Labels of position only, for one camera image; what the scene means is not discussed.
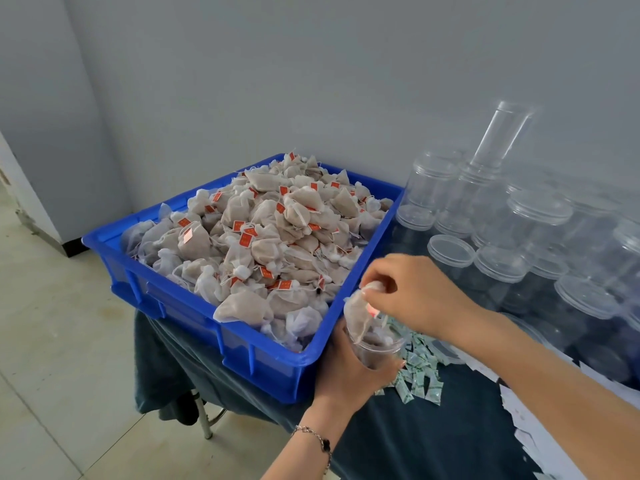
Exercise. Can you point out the clear jar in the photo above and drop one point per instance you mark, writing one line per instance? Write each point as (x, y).
(385, 345)

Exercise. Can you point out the pile of tea bags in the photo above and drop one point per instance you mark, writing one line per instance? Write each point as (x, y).
(250, 235)

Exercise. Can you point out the white mesh tea bag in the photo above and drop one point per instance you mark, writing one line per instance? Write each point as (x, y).
(358, 320)

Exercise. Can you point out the blue plastic tray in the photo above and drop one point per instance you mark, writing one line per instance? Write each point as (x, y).
(160, 305)

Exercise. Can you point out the person's left hand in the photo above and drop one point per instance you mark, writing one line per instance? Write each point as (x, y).
(345, 380)

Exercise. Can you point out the metal table leg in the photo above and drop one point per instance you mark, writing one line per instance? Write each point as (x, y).
(205, 417)

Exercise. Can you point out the group of lidded jars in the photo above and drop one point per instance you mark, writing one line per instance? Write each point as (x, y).
(540, 235)

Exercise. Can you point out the pile of white label papers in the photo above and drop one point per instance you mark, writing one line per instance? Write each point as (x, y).
(570, 435)

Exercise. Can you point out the pile of green desiccant packets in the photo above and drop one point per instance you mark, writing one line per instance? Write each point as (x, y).
(420, 370)

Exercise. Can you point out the person's right forearm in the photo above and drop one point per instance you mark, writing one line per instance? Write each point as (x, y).
(560, 395)

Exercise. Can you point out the person's right hand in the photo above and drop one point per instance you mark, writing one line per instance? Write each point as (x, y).
(420, 295)

